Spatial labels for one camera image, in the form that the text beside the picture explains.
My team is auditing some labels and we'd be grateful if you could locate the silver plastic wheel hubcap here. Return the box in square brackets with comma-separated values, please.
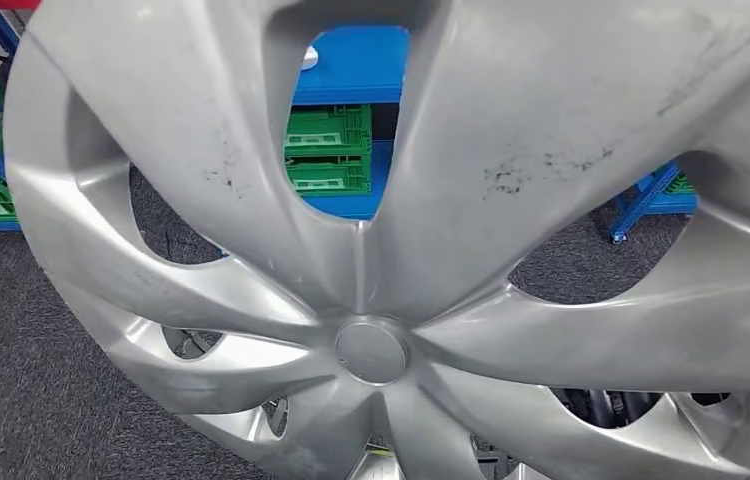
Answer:
[2, 0, 750, 480]

